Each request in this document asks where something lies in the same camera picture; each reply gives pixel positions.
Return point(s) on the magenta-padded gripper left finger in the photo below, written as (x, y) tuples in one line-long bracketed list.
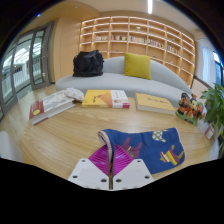
[(87, 173)]

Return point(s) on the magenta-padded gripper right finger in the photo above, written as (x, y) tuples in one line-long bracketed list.
[(133, 173)]

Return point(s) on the blue patterned towel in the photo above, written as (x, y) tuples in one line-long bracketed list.
[(150, 146)]

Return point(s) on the plain yellow book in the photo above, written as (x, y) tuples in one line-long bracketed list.
[(153, 101)]

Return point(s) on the yellow and white book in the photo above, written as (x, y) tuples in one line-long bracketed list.
[(103, 98)]

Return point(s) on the open red and white book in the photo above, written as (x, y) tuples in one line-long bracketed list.
[(55, 103)]

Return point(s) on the small white patterned pouch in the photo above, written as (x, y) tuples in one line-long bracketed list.
[(74, 94)]

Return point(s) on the small white and pink cup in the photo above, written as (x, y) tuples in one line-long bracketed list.
[(209, 132)]

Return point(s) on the three-figure colourful figurine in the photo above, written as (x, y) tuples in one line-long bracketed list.
[(190, 108)]

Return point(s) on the light grey curved sofa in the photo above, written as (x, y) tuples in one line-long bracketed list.
[(110, 81)]

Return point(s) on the potted green plant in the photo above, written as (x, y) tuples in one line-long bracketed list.
[(215, 106)]

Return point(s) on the yellow cushion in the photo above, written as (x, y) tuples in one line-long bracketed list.
[(137, 65)]

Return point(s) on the black bag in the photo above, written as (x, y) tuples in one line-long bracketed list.
[(87, 64)]

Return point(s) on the white curtain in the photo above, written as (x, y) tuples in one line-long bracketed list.
[(207, 65)]

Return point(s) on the dark-framed window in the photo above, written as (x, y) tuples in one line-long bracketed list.
[(219, 70)]

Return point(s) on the long ceiling light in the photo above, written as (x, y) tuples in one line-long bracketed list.
[(150, 6)]

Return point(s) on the glass door with grey frame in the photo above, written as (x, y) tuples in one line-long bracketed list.
[(23, 66)]

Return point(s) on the wooden wall shelf unit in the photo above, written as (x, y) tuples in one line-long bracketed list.
[(140, 30)]

